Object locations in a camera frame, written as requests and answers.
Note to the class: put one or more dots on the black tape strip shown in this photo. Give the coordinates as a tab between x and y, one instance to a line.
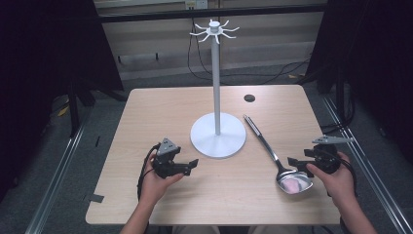
96	198

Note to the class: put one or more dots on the black horizontal bar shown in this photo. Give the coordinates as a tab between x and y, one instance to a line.
207	13

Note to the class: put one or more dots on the metal spoon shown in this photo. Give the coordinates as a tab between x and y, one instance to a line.
293	185

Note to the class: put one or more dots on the white wall socket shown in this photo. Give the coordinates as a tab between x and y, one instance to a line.
196	4

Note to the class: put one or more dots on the black curtain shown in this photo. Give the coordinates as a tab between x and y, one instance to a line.
373	48
48	48

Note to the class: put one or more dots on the metal floor rail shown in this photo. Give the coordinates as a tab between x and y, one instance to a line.
55	182
367	169

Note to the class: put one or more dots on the person's right hand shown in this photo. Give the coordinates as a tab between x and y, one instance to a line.
336	183

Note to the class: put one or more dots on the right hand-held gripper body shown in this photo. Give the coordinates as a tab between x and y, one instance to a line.
326	156

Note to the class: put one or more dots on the white hook rack stand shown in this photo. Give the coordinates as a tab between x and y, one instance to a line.
217	130

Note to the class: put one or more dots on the black metal stand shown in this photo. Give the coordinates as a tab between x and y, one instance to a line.
341	100

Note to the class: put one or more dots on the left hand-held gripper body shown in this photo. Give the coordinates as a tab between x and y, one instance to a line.
166	155

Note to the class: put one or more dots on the person's left hand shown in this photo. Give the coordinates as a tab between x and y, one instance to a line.
156	185

